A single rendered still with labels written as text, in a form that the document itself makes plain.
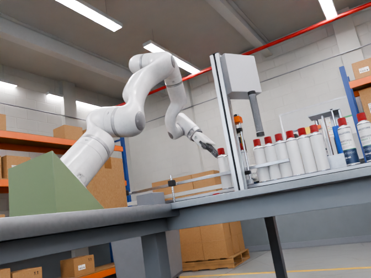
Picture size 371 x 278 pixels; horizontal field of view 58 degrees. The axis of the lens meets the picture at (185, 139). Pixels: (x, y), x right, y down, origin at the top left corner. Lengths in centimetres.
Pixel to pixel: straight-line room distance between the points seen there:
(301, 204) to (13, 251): 67
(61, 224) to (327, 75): 574
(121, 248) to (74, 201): 294
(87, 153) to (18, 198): 24
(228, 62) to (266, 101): 482
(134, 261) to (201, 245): 150
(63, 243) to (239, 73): 108
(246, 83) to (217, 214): 74
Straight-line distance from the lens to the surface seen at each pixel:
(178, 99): 174
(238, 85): 154
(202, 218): 103
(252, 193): 93
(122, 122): 123
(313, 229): 604
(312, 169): 153
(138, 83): 140
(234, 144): 147
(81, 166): 108
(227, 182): 163
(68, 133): 573
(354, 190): 92
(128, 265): 391
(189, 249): 521
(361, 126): 153
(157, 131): 745
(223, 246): 498
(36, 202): 104
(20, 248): 75
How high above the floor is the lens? 78
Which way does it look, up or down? 13 degrees up
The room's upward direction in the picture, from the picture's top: 9 degrees counter-clockwise
